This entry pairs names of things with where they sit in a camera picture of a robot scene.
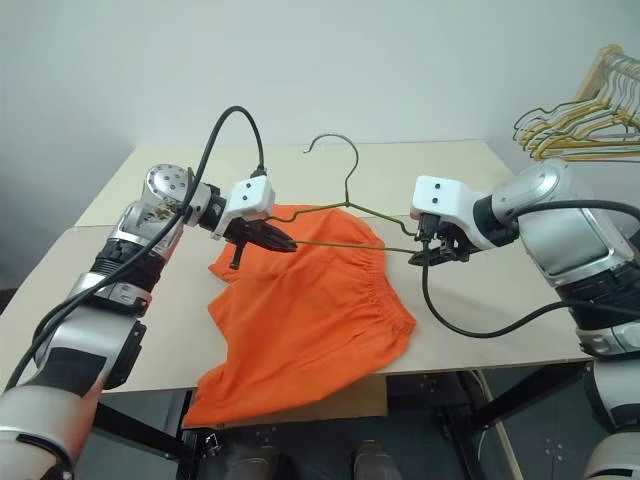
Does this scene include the tan wooden strip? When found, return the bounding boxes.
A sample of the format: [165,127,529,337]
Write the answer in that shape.
[471,368,512,480]

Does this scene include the dark wire hanger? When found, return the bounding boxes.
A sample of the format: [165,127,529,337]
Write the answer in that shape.
[272,133,426,264]

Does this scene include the black metal table frame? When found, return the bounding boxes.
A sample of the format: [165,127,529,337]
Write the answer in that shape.
[92,362,594,480]

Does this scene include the orange shorts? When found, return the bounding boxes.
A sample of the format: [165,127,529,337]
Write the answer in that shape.
[183,203,419,429]

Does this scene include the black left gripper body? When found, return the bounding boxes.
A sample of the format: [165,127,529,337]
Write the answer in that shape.
[222,217,276,246]

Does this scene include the grey wire hanger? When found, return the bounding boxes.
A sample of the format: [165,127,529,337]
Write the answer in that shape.
[513,98,640,146]

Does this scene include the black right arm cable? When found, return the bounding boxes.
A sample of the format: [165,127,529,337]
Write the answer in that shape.
[418,198,640,339]

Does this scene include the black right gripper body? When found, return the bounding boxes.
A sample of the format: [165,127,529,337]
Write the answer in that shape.
[430,213,474,264]

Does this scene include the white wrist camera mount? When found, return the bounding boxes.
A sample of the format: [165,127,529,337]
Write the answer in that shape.
[408,174,494,251]
[209,174,277,240]

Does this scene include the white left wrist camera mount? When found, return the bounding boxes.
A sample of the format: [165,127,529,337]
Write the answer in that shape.
[209,174,277,240]

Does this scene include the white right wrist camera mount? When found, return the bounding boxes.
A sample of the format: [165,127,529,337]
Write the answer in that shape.
[408,174,494,251]

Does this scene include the bunch of wire hangers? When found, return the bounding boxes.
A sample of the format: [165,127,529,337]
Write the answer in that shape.
[517,107,640,162]

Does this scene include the left gripper long pointed finger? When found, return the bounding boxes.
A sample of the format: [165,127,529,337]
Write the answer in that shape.
[257,223,299,253]

